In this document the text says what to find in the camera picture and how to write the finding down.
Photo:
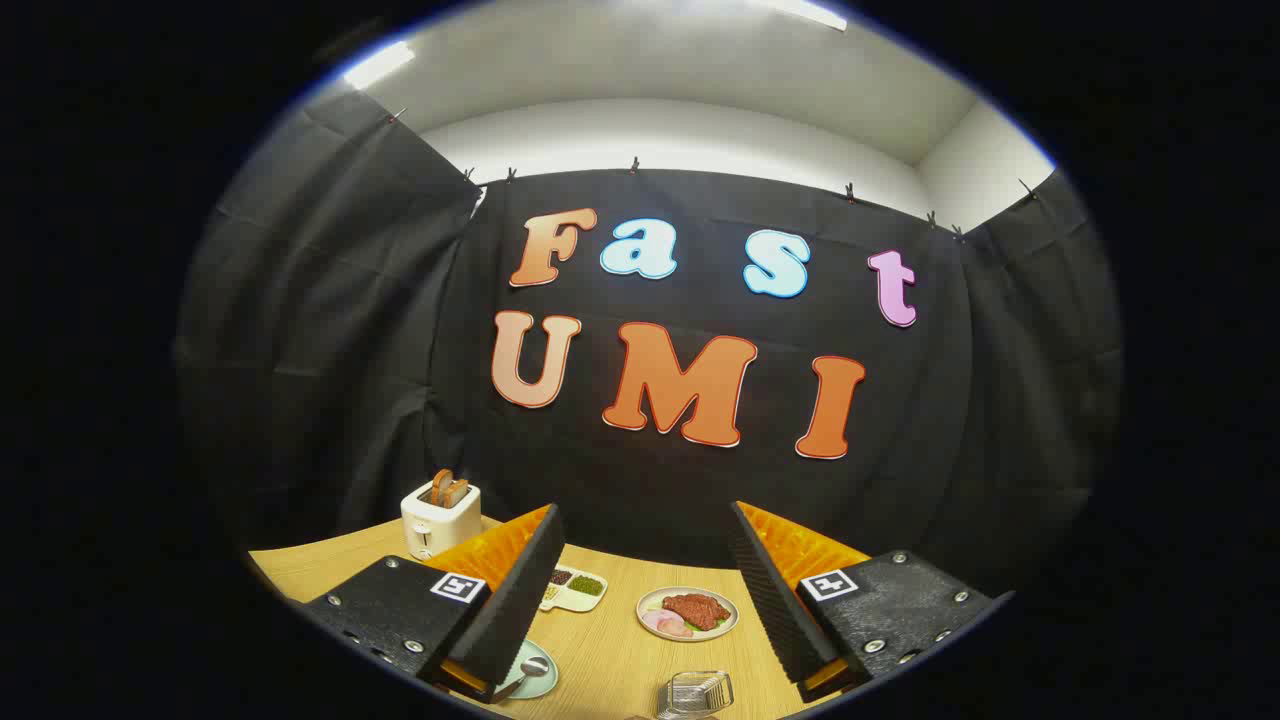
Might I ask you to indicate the cream white toaster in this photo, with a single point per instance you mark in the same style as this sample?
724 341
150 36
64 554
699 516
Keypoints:
440 525

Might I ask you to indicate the browned toast slices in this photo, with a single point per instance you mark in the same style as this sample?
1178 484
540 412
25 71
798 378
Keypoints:
450 490

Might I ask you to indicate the light green round plate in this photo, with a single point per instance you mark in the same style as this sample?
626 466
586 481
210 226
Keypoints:
545 682

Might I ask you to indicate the pink ham slices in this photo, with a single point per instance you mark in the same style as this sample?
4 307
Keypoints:
665 623

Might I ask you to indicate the pile of green beans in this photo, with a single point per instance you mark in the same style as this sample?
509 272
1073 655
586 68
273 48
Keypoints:
587 586

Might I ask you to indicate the brown steak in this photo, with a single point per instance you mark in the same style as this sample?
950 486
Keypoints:
697 610

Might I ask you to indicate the white divided snack tray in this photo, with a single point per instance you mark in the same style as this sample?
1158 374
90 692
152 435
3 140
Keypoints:
575 598

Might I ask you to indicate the beige oval plate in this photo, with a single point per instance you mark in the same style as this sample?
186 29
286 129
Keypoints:
722 625

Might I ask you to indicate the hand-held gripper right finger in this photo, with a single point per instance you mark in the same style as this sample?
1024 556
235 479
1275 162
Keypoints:
775 600

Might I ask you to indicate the silver spoon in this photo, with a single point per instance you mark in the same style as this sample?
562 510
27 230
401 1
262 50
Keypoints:
533 665

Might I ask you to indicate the long ceiling light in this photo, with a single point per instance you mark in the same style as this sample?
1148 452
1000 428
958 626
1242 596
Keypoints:
378 66
805 12

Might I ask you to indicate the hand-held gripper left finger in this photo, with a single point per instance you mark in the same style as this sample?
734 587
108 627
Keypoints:
520 590

